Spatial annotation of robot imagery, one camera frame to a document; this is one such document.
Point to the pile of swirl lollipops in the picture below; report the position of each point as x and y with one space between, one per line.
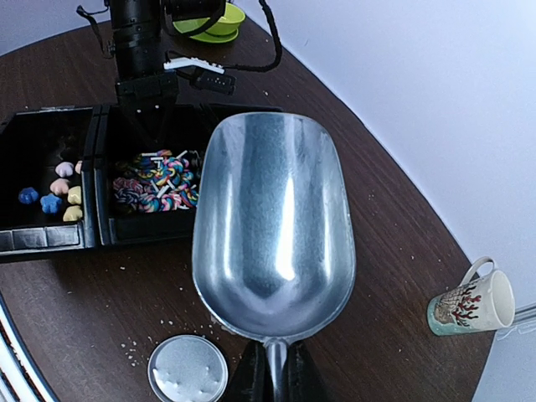
155 182

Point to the black three-compartment candy tray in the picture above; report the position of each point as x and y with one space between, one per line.
32 145

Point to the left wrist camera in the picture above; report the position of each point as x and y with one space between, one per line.
202 75

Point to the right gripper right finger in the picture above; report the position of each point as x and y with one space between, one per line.
305 382

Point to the front aluminium rail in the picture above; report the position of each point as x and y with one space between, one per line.
21 378

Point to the patterned ceramic mug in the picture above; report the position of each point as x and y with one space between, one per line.
483 301

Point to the metal scoop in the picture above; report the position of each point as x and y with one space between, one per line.
273 253

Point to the green plate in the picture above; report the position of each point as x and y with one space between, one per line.
210 38

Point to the pile of star candies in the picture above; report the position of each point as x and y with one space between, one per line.
62 195

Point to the right aluminium frame post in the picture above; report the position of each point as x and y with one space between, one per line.
523 322

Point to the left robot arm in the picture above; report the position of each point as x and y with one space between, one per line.
137 27

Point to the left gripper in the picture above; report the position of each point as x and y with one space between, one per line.
147 103

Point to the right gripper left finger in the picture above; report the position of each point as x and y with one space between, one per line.
249 380

